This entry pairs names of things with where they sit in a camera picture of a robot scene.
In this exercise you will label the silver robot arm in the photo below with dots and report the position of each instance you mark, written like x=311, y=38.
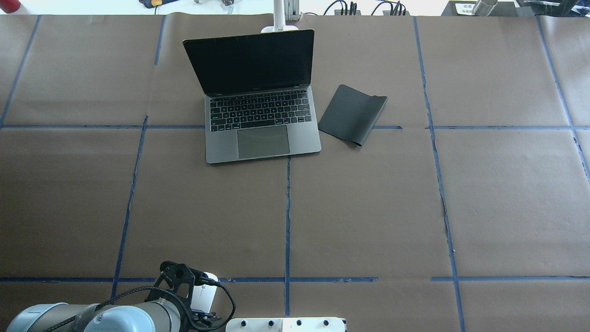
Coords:
x=152, y=316

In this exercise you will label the black mouse pad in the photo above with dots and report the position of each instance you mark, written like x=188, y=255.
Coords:
x=351, y=115

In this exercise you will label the white desk lamp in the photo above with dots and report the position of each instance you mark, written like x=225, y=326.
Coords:
x=284, y=11

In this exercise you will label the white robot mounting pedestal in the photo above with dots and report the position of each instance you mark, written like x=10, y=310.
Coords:
x=287, y=324

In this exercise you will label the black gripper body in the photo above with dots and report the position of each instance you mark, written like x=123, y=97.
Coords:
x=203, y=318

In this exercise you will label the red bottle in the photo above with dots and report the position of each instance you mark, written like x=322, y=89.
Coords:
x=10, y=6

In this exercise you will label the white wireless mouse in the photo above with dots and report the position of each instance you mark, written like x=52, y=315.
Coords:
x=202, y=296

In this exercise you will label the grey laptop computer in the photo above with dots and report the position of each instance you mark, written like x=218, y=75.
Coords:
x=257, y=94

